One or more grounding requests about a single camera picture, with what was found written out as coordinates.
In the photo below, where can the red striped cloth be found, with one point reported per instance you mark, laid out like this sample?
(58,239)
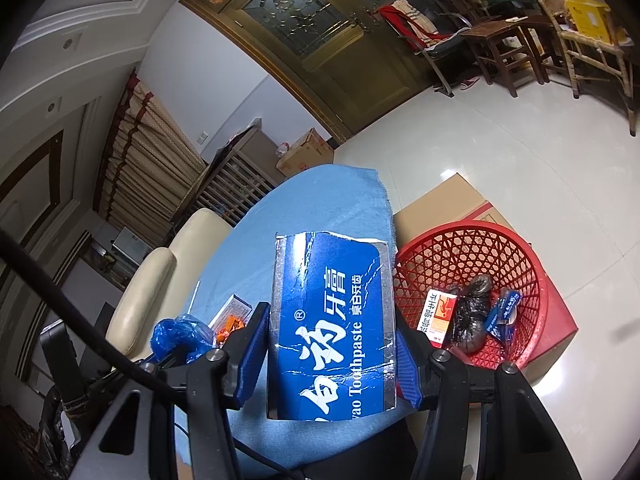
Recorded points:
(410,17)

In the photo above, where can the orange plastic wrapper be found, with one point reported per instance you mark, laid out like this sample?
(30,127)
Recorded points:
(229,329)

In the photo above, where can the small red orange box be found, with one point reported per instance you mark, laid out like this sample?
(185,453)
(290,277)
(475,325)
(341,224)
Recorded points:
(440,315)

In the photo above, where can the wooden crib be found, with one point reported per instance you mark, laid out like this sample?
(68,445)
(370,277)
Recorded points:
(235,180)

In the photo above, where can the clear plastic bottle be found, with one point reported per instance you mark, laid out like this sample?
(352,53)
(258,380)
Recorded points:
(283,149)

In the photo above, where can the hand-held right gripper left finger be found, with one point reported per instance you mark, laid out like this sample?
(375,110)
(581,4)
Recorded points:
(252,355)

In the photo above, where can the yellow box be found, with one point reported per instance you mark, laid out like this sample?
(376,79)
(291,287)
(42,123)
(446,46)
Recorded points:
(592,17)

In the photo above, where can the brown wooden stool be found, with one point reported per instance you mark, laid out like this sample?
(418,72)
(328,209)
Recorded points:
(500,30)

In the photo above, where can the red plastic basket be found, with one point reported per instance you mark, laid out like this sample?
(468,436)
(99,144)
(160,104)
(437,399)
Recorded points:
(530,280)

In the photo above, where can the blue tablecloth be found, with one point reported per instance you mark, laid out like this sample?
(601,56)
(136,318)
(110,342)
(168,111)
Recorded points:
(300,200)

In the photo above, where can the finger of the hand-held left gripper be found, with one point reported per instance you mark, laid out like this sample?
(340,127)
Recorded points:
(165,360)

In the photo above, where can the large red brown cardboard box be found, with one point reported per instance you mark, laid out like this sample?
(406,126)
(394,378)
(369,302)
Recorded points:
(450,200)

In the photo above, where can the red slipper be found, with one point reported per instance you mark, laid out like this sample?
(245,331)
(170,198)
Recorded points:
(469,84)

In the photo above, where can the blue toothpaste box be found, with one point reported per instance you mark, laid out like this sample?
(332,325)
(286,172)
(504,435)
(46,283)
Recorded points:
(330,320)

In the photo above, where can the dark wooden chair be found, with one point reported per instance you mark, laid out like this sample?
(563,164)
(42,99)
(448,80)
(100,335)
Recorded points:
(634,100)
(450,0)

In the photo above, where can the white standing air conditioner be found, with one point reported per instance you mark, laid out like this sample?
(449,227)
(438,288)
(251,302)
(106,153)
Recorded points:
(130,242)

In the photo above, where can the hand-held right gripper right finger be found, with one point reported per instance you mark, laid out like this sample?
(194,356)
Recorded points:
(407,365)

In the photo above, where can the small brown cardboard box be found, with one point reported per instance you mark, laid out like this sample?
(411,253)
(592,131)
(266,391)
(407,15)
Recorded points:
(305,155)

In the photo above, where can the cream leather sofa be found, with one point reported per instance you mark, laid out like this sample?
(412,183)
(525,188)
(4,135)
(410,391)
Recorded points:
(150,285)

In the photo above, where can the blue white plastic wrapper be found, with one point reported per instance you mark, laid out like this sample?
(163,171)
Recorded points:
(502,310)

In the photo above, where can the beige striped curtain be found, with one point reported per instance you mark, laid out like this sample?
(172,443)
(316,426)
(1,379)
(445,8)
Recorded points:
(145,160)

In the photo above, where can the rattan chair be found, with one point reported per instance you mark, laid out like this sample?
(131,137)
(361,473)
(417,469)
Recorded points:
(590,47)

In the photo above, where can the white plastic straw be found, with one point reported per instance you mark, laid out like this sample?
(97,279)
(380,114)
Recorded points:
(194,300)

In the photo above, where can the orange white tissue pack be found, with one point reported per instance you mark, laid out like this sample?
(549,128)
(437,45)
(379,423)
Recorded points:
(235,305)

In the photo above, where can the black patterned plastic bag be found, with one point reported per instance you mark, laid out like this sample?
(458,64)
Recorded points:
(470,310)

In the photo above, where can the wooden glass panel door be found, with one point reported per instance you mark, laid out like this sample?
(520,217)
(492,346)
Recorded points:
(325,75)

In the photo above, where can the blue plastic bag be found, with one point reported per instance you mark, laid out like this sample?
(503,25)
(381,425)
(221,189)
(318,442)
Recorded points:
(180,332)

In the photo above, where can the metal frame chair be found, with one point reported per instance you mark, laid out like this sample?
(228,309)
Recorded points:
(440,50)

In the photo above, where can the white wall switch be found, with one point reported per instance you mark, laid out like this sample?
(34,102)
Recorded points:
(202,137)

